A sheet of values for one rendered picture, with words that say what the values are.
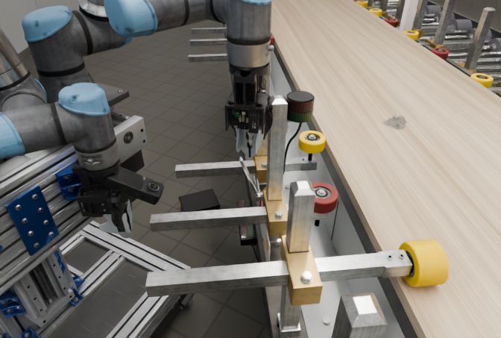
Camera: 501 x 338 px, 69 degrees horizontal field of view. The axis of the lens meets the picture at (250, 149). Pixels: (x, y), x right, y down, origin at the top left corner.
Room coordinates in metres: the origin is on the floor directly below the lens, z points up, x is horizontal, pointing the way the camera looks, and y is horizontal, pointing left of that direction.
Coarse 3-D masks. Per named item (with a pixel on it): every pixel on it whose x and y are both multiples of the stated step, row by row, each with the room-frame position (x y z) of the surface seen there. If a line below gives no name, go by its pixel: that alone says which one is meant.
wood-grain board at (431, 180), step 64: (320, 0) 2.82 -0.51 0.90; (320, 64) 1.54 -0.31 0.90; (384, 64) 1.54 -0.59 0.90; (448, 64) 1.54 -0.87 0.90; (320, 128) 0.99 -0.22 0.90; (384, 128) 0.99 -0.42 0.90; (448, 128) 0.99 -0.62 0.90; (384, 192) 0.69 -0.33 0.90; (448, 192) 0.69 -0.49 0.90; (448, 256) 0.49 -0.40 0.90; (448, 320) 0.35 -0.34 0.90
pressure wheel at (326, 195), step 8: (312, 184) 0.71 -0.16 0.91; (320, 184) 0.71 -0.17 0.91; (328, 184) 0.71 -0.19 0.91; (320, 192) 0.67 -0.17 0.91; (328, 192) 0.68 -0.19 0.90; (336, 192) 0.68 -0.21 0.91; (320, 200) 0.65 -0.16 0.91; (328, 200) 0.65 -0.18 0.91; (336, 200) 0.66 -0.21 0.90; (320, 208) 0.64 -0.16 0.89; (328, 208) 0.64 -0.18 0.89
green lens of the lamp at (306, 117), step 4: (288, 112) 0.70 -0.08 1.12; (292, 112) 0.69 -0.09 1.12; (308, 112) 0.69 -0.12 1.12; (312, 112) 0.70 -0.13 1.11; (288, 116) 0.70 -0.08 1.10; (292, 116) 0.69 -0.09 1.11; (296, 116) 0.68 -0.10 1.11; (300, 116) 0.68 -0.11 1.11; (304, 116) 0.68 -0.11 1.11; (308, 116) 0.69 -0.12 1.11; (292, 120) 0.69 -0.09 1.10; (296, 120) 0.68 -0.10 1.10; (300, 120) 0.68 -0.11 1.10; (304, 120) 0.68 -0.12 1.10; (308, 120) 0.69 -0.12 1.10
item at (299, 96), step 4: (292, 92) 0.73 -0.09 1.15; (296, 92) 0.73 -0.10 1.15; (300, 92) 0.73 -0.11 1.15; (304, 92) 0.73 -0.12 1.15; (288, 96) 0.71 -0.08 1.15; (292, 96) 0.71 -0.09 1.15; (296, 96) 0.71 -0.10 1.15; (300, 96) 0.71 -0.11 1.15; (304, 96) 0.71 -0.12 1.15; (308, 96) 0.71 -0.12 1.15; (312, 96) 0.71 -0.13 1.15; (292, 100) 0.69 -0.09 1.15; (296, 100) 0.69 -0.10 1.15; (300, 100) 0.69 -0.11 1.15; (304, 100) 0.69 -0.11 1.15; (308, 100) 0.69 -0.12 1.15; (296, 112) 0.68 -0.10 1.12; (304, 112) 0.68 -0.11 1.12; (288, 120) 0.69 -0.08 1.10; (300, 124) 0.71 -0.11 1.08; (296, 132) 0.71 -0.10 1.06; (288, 144) 0.71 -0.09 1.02; (284, 160) 0.71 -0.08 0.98; (284, 164) 0.71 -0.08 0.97; (284, 168) 0.71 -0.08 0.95; (284, 172) 0.71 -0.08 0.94
